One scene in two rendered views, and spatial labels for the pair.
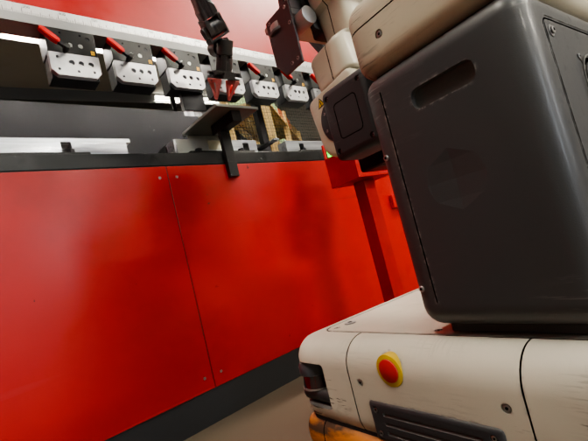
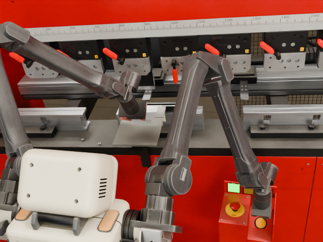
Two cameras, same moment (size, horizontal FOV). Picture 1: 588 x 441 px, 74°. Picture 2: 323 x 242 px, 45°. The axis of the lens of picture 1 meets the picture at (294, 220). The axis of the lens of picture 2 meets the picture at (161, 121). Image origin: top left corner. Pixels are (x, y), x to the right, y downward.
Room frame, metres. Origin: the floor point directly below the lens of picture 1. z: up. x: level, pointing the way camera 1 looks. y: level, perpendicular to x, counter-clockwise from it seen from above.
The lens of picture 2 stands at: (0.75, -0.96, 1.97)
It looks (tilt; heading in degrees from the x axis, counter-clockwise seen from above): 36 degrees down; 55
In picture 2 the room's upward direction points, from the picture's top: 8 degrees counter-clockwise
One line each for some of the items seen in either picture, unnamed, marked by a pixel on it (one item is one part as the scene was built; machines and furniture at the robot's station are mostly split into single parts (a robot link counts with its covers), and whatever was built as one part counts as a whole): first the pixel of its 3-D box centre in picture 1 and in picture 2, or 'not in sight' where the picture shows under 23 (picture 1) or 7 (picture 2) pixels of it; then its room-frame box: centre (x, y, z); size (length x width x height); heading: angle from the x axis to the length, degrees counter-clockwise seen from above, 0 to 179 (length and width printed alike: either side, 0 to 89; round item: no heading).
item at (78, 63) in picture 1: (71, 59); (41, 56); (1.26, 0.59, 1.26); 0.15 x 0.09 x 0.17; 133
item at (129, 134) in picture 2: (219, 121); (140, 125); (1.44, 0.18, 1.00); 0.26 x 0.18 x 0.01; 43
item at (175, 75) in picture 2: not in sight; (175, 71); (1.61, 0.13, 1.20); 0.04 x 0.02 x 0.10; 43
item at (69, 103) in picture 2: not in sight; (85, 95); (1.53, 0.87, 0.81); 0.64 x 0.08 x 0.14; 43
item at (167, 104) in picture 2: not in sight; (153, 107); (1.57, 0.26, 0.98); 0.20 x 0.03 x 0.03; 133
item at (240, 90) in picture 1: (222, 80); (180, 51); (1.67, 0.15, 1.26); 0.15 x 0.09 x 0.17; 133
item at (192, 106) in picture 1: (192, 105); (142, 79); (1.55, 0.28, 1.13); 0.10 x 0.02 x 0.10; 133
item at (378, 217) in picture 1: (381, 247); not in sight; (1.55, -0.31, 0.39); 0.06 x 0.06 x 0.54; 35
